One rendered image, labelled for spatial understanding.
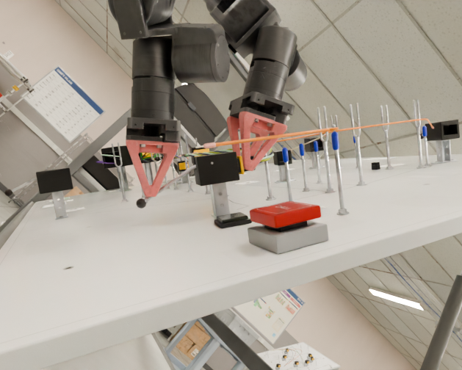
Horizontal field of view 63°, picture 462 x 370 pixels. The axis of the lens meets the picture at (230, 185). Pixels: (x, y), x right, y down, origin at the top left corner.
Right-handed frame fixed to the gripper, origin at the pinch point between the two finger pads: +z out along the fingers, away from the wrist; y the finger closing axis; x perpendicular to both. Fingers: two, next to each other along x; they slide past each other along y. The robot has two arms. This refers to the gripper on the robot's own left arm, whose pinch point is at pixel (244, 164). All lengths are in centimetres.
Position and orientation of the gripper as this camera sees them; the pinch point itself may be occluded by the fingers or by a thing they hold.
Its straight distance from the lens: 55.0
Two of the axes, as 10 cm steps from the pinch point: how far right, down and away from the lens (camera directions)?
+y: -3.1, -0.7, 9.5
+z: -2.5, 9.7, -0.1
